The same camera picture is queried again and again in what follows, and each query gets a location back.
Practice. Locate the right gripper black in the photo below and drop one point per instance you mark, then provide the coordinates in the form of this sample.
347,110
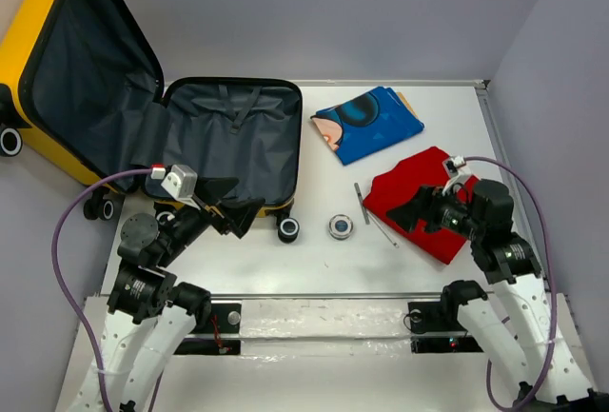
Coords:
423,206

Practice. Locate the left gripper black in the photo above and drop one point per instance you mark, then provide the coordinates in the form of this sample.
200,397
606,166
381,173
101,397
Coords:
240,212

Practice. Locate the red cloth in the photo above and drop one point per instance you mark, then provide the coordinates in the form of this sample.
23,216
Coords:
398,185

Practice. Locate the houndstooth patterned pen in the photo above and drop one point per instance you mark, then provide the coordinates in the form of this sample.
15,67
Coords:
360,200

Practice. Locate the small round tin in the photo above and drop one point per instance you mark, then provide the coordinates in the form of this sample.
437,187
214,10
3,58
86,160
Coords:
340,227

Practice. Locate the blue cartoon cloth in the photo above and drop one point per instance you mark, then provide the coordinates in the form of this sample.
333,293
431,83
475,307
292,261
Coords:
371,122

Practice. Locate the yellow hard-shell suitcase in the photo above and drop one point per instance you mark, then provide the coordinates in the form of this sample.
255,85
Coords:
81,85

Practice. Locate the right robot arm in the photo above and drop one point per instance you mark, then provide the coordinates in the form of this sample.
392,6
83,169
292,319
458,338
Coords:
529,352

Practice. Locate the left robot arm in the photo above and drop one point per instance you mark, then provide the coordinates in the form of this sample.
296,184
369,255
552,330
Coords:
149,313

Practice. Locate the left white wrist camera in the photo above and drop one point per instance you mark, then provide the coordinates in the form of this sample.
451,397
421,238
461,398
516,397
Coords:
178,181

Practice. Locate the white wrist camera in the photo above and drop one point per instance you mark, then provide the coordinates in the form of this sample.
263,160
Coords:
178,181
458,173

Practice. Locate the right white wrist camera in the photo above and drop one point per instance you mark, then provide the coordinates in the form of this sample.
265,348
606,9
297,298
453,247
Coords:
458,173

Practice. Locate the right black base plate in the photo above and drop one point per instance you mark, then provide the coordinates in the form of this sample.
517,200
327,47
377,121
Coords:
431,332

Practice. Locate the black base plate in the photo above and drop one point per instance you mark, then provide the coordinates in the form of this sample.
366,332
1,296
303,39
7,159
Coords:
431,332
218,336

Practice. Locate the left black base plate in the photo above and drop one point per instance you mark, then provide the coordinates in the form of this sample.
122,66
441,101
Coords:
218,336

